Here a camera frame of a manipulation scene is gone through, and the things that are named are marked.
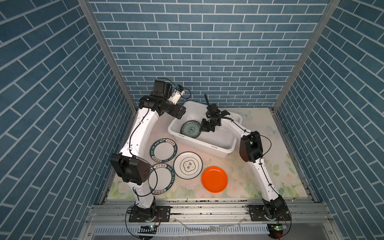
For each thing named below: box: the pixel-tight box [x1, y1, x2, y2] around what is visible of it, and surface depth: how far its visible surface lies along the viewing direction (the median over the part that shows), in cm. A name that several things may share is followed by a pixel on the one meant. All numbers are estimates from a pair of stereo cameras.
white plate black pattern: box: [173, 151, 203, 180], surface depth 92 cm
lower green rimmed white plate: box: [148, 163, 175, 195], surface depth 86 cm
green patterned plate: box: [180, 120, 202, 139], surface depth 107 cm
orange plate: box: [201, 166, 228, 193], surface depth 87 cm
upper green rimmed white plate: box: [149, 138, 178, 163], surface depth 98 cm
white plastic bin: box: [167, 100, 243, 159], surface depth 94 cm
